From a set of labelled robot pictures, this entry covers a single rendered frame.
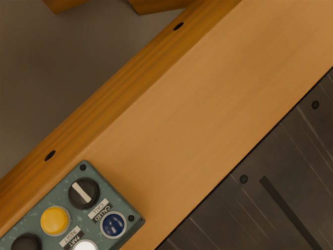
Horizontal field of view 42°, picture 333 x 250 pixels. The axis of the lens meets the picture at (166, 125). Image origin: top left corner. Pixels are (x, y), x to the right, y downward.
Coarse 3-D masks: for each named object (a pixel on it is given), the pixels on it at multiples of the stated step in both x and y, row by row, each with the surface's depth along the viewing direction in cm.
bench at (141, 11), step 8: (128, 0) 131; (136, 0) 125; (144, 0) 120; (152, 0) 115; (160, 0) 111; (168, 0) 107; (176, 0) 103; (184, 0) 99; (192, 0) 96; (136, 8) 131; (144, 8) 125; (152, 8) 120; (160, 8) 115; (168, 8) 111; (176, 8) 107
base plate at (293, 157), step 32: (320, 96) 52; (288, 128) 51; (320, 128) 53; (256, 160) 50; (288, 160) 52; (320, 160) 54; (224, 192) 49; (256, 192) 51; (288, 192) 53; (320, 192) 55; (192, 224) 48; (224, 224) 50; (256, 224) 52; (288, 224) 54; (320, 224) 56
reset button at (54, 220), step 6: (48, 210) 39; (54, 210) 39; (60, 210) 39; (42, 216) 39; (48, 216) 39; (54, 216) 39; (60, 216) 39; (66, 216) 39; (42, 222) 39; (48, 222) 39; (54, 222) 39; (60, 222) 39; (66, 222) 39; (42, 228) 39; (48, 228) 39; (54, 228) 39; (60, 228) 39; (54, 234) 39
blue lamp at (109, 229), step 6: (108, 216) 40; (114, 216) 39; (120, 216) 40; (108, 222) 39; (114, 222) 39; (120, 222) 39; (108, 228) 39; (114, 228) 39; (120, 228) 39; (108, 234) 39; (114, 234) 39
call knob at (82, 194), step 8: (72, 184) 40; (80, 184) 39; (88, 184) 40; (72, 192) 39; (80, 192) 39; (88, 192) 39; (96, 192) 40; (72, 200) 39; (80, 200) 39; (88, 200) 39
